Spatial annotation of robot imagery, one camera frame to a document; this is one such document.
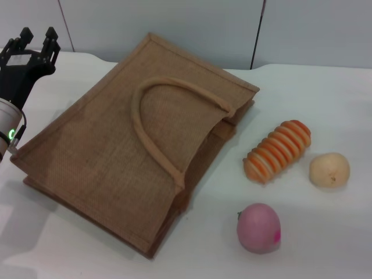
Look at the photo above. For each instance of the thin dark vertical strip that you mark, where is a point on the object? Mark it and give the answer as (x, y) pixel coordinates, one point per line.
(255, 49)

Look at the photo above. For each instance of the pink peach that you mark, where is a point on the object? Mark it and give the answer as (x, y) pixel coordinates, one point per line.
(257, 228)

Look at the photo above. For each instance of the brown jute handbag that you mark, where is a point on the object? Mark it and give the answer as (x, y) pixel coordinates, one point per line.
(116, 151)

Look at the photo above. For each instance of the striped orange bread loaf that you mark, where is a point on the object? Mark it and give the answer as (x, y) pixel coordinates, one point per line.
(276, 151)

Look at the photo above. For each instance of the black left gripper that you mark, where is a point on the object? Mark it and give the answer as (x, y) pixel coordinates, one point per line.
(20, 75)

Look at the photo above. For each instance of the pale beige round fruit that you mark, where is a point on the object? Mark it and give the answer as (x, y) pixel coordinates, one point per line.
(328, 170)

